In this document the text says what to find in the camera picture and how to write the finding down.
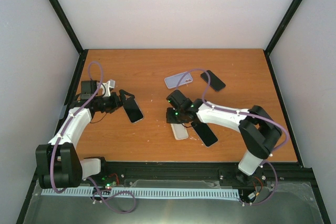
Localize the teal phone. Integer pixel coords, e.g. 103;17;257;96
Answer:
123;98;144;123

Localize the beige phone case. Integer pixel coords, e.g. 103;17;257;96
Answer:
171;124;189;141

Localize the white-edged black phone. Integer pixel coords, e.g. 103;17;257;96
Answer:
191;122;218;147

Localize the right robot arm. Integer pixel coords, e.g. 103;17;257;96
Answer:
166;90;285;176

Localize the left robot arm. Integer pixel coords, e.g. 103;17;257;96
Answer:
35;80;135;193

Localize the lavender phone case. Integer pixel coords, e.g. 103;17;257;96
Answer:
164;72;193;89

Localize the dark purple phone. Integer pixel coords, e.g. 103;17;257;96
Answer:
200;70;226;92

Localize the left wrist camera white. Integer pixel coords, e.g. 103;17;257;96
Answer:
97;79;115;98

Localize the black aluminium frame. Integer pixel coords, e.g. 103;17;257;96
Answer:
16;0;336;224

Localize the light blue cable duct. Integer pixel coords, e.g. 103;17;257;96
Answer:
41;186;239;201

